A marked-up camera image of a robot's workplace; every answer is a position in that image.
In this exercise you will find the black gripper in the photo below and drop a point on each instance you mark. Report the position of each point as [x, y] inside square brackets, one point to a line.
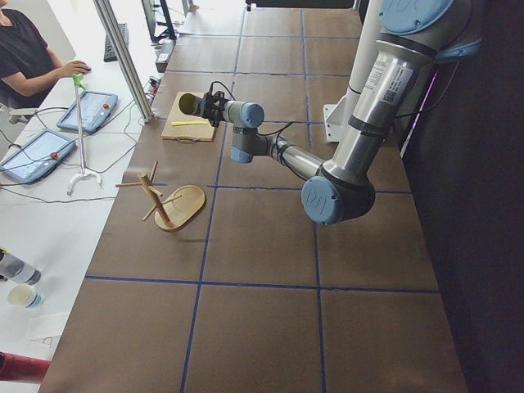
[214, 110]

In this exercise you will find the blue ribbed cup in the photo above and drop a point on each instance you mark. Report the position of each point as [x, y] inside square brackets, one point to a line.
[190, 104]

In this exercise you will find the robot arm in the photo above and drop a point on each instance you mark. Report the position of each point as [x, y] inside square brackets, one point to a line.
[411, 35]

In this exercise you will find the wooden cup storage rack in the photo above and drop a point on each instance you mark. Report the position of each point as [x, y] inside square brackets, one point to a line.
[174, 211]

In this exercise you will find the white paper cup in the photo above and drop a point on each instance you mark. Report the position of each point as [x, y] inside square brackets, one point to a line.
[25, 296]

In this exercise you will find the person's hand on mouse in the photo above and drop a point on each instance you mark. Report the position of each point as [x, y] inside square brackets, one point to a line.
[74, 68]

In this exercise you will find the wooden cutting board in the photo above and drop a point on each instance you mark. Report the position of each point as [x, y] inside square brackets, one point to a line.
[200, 133]

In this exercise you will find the yellow plastic knife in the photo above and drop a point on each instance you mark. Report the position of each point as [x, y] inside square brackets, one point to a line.
[188, 123]

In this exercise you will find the far teach pendant tablet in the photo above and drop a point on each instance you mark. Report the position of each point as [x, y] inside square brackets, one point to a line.
[95, 107]

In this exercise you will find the teach pendant tablet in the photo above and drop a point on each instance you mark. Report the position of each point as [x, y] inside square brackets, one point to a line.
[95, 107]
[38, 157]

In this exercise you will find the white stand with green clip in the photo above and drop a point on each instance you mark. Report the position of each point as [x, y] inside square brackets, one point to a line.
[84, 172]

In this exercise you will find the near teach pendant tablet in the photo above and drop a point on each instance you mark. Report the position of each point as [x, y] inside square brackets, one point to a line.
[38, 157]

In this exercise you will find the person in black shirt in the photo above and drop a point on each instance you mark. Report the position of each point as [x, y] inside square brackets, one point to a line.
[29, 67]

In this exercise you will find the clear water bottle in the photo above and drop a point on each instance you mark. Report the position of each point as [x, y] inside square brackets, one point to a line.
[15, 269]

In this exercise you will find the red object at edge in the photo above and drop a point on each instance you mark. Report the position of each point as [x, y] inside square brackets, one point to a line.
[18, 368]

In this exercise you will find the aluminium frame post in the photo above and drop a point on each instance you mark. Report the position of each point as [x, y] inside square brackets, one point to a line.
[110, 25]

